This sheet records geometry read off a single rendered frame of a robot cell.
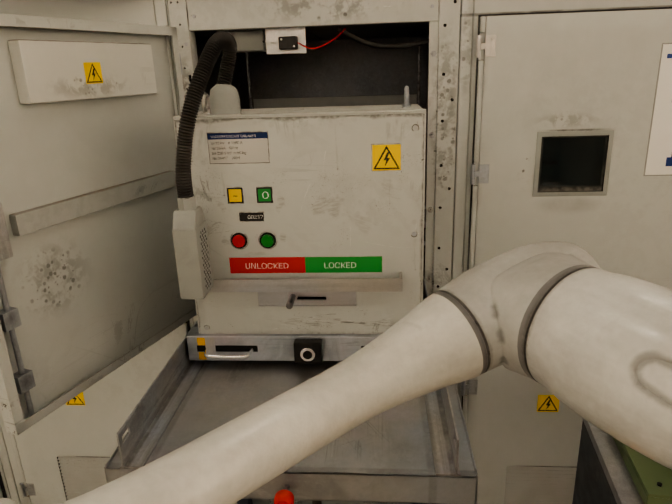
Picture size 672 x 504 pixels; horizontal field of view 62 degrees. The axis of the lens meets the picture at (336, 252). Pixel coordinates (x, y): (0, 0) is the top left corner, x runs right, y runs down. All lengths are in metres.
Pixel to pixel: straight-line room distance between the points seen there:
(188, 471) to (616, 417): 0.34
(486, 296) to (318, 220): 0.60
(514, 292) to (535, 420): 1.21
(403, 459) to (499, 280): 0.49
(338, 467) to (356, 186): 0.52
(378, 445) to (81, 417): 1.15
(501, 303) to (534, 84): 0.93
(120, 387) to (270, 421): 1.39
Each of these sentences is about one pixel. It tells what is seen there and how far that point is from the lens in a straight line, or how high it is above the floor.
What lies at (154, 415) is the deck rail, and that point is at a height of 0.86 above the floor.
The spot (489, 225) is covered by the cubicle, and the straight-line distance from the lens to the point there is 1.49.
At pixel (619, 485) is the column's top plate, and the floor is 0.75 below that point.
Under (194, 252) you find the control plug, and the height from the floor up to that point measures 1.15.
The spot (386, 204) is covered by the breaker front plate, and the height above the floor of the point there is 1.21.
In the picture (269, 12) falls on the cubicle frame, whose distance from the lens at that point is 1.46.
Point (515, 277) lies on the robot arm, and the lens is 0.60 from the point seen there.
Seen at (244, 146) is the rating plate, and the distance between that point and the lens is 1.13.
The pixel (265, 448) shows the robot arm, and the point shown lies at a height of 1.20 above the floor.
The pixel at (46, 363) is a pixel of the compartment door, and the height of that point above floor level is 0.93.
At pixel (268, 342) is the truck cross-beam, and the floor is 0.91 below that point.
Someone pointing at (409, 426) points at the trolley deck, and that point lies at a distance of 1.08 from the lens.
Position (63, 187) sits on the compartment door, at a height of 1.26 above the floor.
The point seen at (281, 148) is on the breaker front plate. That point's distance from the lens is 1.12.
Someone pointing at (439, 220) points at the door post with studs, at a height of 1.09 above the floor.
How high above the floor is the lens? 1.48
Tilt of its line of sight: 18 degrees down
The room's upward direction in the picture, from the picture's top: 2 degrees counter-clockwise
